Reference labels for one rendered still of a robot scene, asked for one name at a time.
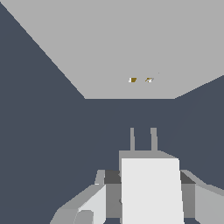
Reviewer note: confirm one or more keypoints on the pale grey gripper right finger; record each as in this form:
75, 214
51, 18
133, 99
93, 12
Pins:
198, 201

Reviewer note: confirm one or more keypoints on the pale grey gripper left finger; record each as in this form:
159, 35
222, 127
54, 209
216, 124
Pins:
96, 198

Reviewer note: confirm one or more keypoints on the white charger with two prongs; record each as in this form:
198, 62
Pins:
150, 189

